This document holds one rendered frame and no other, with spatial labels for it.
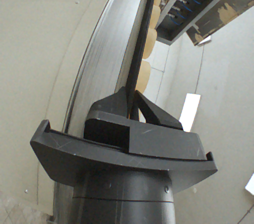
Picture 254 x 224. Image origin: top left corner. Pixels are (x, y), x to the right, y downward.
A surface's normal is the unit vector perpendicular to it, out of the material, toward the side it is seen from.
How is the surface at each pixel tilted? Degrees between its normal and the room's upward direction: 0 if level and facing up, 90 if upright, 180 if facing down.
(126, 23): 90
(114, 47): 90
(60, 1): 90
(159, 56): 90
